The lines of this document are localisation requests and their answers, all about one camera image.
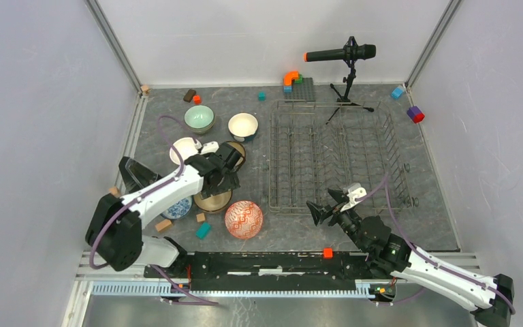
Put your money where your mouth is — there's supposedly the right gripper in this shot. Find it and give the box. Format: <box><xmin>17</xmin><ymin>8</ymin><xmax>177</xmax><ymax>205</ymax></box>
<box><xmin>305</xmin><ymin>189</ymin><xmax>367</xmax><ymax>253</ymax></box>

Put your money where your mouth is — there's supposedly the dark brown patterned bowl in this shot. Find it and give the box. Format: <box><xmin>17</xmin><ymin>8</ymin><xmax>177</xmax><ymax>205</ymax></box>
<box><xmin>227</xmin><ymin>141</ymin><xmax>247</xmax><ymax>171</ymax></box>

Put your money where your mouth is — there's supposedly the pink speckled bowl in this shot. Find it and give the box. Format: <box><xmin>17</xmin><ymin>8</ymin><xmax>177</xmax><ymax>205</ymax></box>
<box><xmin>193</xmin><ymin>190</ymin><xmax>233</xmax><ymax>213</ymax></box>

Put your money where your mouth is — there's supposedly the orange bowl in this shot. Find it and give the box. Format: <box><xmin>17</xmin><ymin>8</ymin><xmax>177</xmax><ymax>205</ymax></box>
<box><xmin>170</xmin><ymin>137</ymin><xmax>202</xmax><ymax>166</ymax></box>

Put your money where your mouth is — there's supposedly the teal and white bowl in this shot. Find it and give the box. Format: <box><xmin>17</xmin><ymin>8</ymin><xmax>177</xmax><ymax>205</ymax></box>
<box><xmin>227</xmin><ymin>112</ymin><xmax>259</xmax><ymax>142</ymax></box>

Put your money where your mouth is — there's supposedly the mint green flower bowl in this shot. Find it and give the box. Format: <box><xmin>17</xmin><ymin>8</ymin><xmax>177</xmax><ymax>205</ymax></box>
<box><xmin>184</xmin><ymin>105</ymin><xmax>216</xmax><ymax>134</ymax></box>

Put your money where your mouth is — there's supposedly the blue floral white bowl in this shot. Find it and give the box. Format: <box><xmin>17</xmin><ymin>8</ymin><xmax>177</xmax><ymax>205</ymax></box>
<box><xmin>161</xmin><ymin>196</ymin><xmax>193</xmax><ymax>220</ymax></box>

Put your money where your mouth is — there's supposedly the blue zigzag pattern bowl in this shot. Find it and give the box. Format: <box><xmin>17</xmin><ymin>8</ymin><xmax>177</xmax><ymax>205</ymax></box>
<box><xmin>224</xmin><ymin>200</ymin><xmax>264</xmax><ymax>239</ymax></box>

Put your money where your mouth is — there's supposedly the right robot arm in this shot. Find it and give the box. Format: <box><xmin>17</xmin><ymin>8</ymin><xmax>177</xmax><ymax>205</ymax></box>
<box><xmin>306</xmin><ymin>184</ymin><xmax>516</xmax><ymax>326</ymax></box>

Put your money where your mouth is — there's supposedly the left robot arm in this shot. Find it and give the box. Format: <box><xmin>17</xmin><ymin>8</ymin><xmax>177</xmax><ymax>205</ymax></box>
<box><xmin>85</xmin><ymin>142</ymin><xmax>246</xmax><ymax>278</ymax></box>

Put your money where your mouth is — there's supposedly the small orange cube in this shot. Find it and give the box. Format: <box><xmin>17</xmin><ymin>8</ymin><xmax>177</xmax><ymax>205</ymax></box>
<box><xmin>322</xmin><ymin>248</ymin><xmax>334</xmax><ymax>259</ymax></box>

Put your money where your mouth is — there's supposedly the teal block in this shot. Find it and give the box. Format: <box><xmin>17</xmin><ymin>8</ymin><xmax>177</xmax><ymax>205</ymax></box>
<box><xmin>195</xmin><ymin>222</ymin><xmax>212</xmax><ymax>240</ymax></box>

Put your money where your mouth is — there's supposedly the brown block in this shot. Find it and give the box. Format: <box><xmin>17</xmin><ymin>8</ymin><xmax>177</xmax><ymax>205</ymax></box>
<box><xmin>183</xmin><ymin>89</ymin><xmax>197</xmax><ymax>103</ymax></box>

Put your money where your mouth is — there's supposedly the tan wooden brick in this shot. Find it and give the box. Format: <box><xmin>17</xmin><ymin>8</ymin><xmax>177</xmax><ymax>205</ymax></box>
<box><xmin>155</xmin><ymin>219</ymin><xmax>174</xmax><ymax>233</ymax></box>

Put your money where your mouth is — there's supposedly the black clear-top box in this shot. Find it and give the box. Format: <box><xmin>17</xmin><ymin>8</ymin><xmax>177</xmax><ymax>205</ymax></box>
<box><xmin>118</xmin><ymin>156</ymin><xmax>162</xmax><ymax>193</ymax></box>

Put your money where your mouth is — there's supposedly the black microphone tripod stand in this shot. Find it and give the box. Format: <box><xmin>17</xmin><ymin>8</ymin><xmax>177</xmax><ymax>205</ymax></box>
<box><xmin>325</xmin><ymin>36</ymin><xmax>376</xmax><ymax>125</ymax></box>

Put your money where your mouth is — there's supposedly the grey building block baseplate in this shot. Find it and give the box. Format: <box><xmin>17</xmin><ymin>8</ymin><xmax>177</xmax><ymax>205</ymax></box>
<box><xmin>283</xmin><ymin>78</ymin><xmax>316</xmax><ymax>102</ymax></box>

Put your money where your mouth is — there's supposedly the orange curved block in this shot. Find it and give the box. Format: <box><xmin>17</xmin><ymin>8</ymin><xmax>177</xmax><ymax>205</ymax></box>
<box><xmin>283</xmin><ymin>71</ymin><xmax>300</xmax><ymax>87</ymax></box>

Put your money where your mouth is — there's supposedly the green block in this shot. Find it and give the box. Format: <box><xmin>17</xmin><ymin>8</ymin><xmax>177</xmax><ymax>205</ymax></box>
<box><xmin>293</xmin><ymin>74</ymin><xmax>303</xmax><ymax>84</ymax></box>

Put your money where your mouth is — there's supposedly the purple and red block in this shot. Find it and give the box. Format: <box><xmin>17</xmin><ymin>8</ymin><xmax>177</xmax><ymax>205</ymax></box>
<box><xmin>407</xmin><ymin>106</ymin><xmax>425</xmax><ymax>124</ymax></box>

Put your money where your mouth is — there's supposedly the light blue block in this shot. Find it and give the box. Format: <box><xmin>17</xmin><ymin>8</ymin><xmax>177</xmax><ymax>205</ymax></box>
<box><xmin>390</xmin><ymin>85</ymin><xmax>406</xmax><ymax>99</ymax></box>

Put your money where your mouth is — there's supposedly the black microphone orange tip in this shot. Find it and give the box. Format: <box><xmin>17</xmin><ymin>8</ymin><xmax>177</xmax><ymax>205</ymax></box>
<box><xmin>304</xmin><ymin>44</ymin><xmax>377</xmax><ymax>62</ymax></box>

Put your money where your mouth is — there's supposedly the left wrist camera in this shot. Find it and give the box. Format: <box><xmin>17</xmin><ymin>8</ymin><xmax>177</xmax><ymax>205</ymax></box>
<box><xmin>195</xmin><ymin>141</ymin><xmax>219</xmax><ymax>155</ymax></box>

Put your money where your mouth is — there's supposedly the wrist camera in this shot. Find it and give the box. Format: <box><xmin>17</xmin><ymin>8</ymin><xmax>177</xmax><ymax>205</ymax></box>
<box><xmin>340</xmin><ymin>183</ymin><xmax>367</xmax><ymax>212</ymax></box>
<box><xmin>195</xmin><ymin>141</ymin><xmax>219</xmax><ymax>155</ymax></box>

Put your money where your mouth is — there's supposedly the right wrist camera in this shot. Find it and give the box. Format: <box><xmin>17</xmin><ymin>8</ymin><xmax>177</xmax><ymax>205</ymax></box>
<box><xmin>340</xmin><ymin>183</ymin><xmax>367</xmax><ymax>212</ymax></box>

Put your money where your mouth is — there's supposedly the grey wire dish rack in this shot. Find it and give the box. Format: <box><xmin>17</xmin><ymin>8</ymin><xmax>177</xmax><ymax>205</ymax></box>
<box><xmin>268</xmin><ymin>100</ymin><xmax>419</xmax><ymax>215</ymax></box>

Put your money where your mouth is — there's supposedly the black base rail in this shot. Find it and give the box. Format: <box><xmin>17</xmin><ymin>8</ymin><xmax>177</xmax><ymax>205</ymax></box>
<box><xmin>143</xmin><ymin>251</ymin><xmax>411</xmax><ymax>292</ymax></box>

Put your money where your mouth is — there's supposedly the wooden cube at wall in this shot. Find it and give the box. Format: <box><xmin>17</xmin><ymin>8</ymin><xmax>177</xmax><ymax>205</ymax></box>
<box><xmin>108</xmin><ymin>187</ymin><xmax>121</xmax><ymax>198</ymax></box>

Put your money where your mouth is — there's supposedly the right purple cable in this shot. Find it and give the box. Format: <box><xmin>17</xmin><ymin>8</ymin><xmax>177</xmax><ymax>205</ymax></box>
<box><xmin>356</xmin><ymin>173</ymin><xmax>516</xmax><ymax>315</ymax></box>

